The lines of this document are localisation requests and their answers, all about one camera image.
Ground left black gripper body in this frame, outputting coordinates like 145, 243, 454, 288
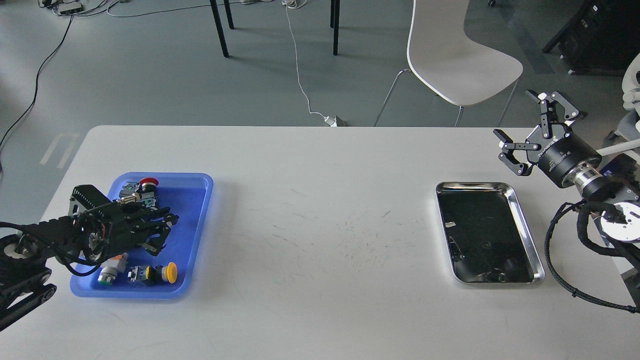
80, 205, 146, 264

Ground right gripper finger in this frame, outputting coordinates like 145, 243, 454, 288
525, 89, 588, 138
493, 129, 542, 176

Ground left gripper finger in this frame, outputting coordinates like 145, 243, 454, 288
125, 207, 179, 226
131, 225, 171, 255

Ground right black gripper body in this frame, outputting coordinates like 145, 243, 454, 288
525, 125, 602, 188

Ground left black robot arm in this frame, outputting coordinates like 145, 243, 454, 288
1, 184, 179, 330

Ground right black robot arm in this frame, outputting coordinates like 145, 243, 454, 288
493, 89, 639, 267

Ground blue plastic tray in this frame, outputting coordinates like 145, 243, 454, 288
70, 172, 214, 300

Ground silver metal tray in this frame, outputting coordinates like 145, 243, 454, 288
435, 181, 546, 287

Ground red mushroom push button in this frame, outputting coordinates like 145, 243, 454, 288
135, 177, 159, 208

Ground yellow mushroom push button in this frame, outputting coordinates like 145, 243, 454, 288
126, 262, 178, 286

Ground orange grey push button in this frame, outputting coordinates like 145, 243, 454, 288
97, 252, 130, 287

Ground white office chair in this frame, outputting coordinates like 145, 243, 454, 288
598, 55, 640, 163

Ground black cabinet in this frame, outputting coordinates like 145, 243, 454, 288
542, 0, 640, 76

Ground white plastic chair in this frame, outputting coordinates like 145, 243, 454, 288
406, 0, 523, 119

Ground black table legs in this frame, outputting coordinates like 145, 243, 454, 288
209, 0, 341, 58

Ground green push button switch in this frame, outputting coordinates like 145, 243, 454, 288
118, 181, 140, 199

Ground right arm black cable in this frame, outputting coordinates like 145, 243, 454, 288
544, 200, 640, 315

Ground white power cable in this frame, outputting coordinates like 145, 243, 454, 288
281, 0, 348, 128

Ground black floor cable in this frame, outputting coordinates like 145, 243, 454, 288
0, 0, 126, 173

